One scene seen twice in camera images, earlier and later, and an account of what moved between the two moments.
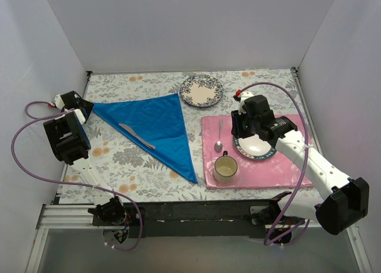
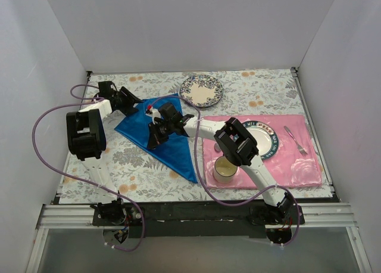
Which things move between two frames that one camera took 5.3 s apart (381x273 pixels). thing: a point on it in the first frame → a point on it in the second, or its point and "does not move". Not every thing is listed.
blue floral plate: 201,90 does not move
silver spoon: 218,145 does not move
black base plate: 193,219 does not move
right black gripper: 237,125 → 158,131
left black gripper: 86,106 → 125,99
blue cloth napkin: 158,120 does not move
